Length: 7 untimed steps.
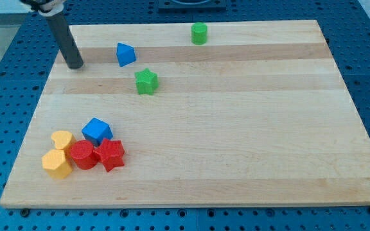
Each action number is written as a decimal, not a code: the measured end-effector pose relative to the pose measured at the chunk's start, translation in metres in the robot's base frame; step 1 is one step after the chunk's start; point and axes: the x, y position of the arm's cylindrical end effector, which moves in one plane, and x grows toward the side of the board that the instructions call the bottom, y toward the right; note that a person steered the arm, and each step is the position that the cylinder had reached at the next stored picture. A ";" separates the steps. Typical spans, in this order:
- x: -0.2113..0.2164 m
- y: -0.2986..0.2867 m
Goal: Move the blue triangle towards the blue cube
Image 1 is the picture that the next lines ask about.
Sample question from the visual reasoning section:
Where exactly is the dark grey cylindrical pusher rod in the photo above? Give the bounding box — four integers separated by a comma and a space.
46, 12, 84, 69

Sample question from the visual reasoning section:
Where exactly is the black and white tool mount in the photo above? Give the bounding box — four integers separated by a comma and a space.
19, 0, 66, 16

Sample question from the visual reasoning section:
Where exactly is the blue triangle block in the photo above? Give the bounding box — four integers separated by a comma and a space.
116, 43, 136, 67

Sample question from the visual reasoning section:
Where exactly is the blue cube block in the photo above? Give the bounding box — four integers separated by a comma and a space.
82, 117, 113, 146

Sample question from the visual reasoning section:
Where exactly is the green star block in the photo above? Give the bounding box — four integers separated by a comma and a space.
134, 68, 159, 95

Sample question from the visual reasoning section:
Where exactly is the yellow heart block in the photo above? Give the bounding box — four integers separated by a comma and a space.
51, 130, 76, 158

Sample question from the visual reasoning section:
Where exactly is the red cylinder block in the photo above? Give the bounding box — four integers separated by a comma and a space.
70, 140, 98, 170

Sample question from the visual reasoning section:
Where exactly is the yellow hexagon block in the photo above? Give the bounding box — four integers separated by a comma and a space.
41, 150, 73, 179

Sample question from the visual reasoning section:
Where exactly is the red star block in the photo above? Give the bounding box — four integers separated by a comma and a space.
93, 138, 125, 172

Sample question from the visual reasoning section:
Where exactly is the green cylinder block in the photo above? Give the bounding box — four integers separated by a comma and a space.
191, 22, 207, 45

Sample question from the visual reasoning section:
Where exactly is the light wooden board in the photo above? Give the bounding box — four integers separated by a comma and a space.
0, 20, 370, 209

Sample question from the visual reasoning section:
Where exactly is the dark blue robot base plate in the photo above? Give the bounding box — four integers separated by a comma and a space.
158, 0, 227, 12

